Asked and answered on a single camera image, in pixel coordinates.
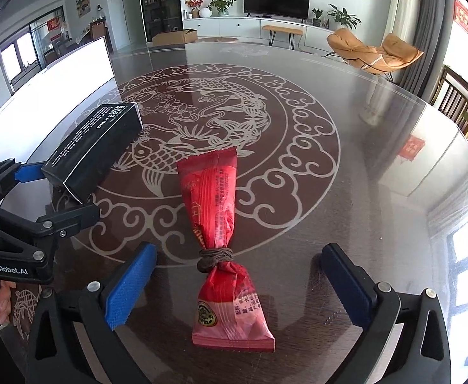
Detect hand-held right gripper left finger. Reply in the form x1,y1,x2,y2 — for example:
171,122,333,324
26,242,159,384

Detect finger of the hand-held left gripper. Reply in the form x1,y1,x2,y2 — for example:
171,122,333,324
0,202,101,241
0,159,55,209

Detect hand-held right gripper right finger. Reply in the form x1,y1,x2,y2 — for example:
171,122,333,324
320,242,452,384

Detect long black box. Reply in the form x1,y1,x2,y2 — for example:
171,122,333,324
41,103,144,205

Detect brown hair tie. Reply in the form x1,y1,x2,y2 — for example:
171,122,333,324
196,248,234,275

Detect white storage box cork bottom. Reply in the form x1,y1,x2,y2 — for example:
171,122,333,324
0,36,113,161

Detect red snack packet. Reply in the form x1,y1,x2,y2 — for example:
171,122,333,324
177,147,277,353

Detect patterned glass desktop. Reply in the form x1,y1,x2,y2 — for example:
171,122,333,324
2,42,468,384

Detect glass sliding door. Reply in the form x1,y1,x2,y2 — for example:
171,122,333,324
0,6,69,84

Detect red door poster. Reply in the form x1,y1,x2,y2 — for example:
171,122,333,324
47,18,65,41

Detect wooden dining chair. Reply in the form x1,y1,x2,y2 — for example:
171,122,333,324
90,20,111,52

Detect cardboard box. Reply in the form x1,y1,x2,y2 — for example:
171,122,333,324
152,29,198,46

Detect black display cabinet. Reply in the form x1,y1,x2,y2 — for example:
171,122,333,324
137,0,183,43

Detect wooden slatted chair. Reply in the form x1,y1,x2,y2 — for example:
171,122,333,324
430,66,468,134

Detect orange lounge chair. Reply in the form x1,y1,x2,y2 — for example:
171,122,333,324
327,28,424,83

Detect red flower arrangement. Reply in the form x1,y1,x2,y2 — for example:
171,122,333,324
184,0,207,19

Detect green potted plant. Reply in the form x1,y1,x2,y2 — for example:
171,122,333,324
209,0,237,17

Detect white television console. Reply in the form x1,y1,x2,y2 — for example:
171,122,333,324
182,15,339,46

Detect wooden bench black legs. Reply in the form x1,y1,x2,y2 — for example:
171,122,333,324
262,25,304,49

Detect large leafy potted plant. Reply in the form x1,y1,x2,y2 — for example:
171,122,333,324
328,4,362,30

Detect grey curtain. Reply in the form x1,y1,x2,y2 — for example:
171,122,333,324
400,0,454,100

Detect black television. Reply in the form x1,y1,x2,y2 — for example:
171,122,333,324
243,0,311,20

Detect red wall decoration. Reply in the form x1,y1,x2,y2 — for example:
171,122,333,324
454,0,468,33

